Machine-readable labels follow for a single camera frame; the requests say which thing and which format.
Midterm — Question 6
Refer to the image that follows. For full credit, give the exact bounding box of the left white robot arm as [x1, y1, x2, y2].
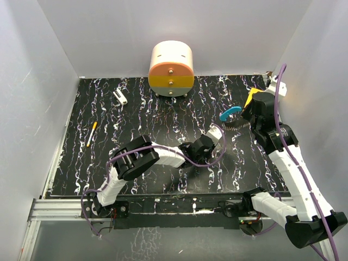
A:
[92, 133, 222, 217]

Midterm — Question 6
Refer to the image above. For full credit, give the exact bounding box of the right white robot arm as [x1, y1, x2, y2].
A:
[241, 92, 347, 248]

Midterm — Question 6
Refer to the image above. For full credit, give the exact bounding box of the yellow book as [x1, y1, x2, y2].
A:
[244, 88, 263, 108]

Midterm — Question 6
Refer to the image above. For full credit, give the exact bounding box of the round three-drawer mini cabinet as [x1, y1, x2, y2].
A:
[148, 40, 194, 97]

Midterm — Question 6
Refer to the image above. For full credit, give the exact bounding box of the white black stapler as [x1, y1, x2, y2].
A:
[113, 88, 128, 105]

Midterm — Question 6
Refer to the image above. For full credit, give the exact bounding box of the yellow white marker pen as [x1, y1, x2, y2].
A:
[86, 121, 97, 147]

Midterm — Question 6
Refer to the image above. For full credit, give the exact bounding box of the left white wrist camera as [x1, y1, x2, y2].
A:
[205, 126, 223, 145]

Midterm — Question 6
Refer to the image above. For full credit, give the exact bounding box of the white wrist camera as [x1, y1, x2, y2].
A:
[205, 126, 223, 145]
[265, 75, 288, 98]

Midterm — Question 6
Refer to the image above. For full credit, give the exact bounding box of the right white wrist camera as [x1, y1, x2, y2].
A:
[265, 75, 288, 98]

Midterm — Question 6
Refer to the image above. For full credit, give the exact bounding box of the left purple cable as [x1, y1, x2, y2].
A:
[80, 123, 226, 239]

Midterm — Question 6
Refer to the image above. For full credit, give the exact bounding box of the purple cable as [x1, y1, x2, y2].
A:
[80, 123, 226, 239]
[254, 63, 340, 261]

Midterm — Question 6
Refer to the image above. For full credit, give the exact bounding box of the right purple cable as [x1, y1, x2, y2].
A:
[254, 63, 340, 261]

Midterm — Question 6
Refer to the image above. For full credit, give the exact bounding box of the aluminium frame rail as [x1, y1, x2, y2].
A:
[18, 198, 90, 259]

